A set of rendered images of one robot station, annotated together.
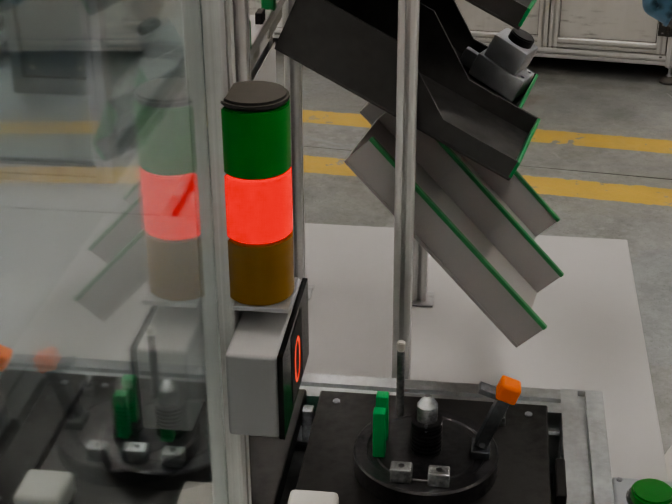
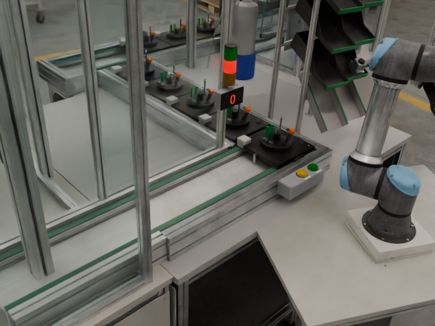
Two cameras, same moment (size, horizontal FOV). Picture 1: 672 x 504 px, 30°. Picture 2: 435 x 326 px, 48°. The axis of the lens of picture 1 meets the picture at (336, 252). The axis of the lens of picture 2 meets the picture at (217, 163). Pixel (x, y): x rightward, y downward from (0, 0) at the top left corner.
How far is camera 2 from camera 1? 1.24 m
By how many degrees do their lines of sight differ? 33
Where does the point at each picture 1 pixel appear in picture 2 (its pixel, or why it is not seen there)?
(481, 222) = (334, 103)
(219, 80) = (224, 41)
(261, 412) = (218, 104)
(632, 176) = not seen: outside the picture
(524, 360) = (343, 146)
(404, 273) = (301, 105)
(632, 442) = not seen: hidden behind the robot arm
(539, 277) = (343, 122)
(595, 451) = (314, 157)
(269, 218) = (228, 68)
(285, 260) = (230, 77)
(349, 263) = not seen: hidden behind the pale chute
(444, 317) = (336, 131)
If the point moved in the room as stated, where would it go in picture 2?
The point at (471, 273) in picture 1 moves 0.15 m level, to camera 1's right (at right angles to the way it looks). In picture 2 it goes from (315, 111) to (346, 123)
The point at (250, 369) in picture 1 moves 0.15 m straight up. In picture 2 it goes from (217, 94) to (219, 57)
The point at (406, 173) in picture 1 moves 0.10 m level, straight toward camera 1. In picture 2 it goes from (304, 81) to (290, 88)
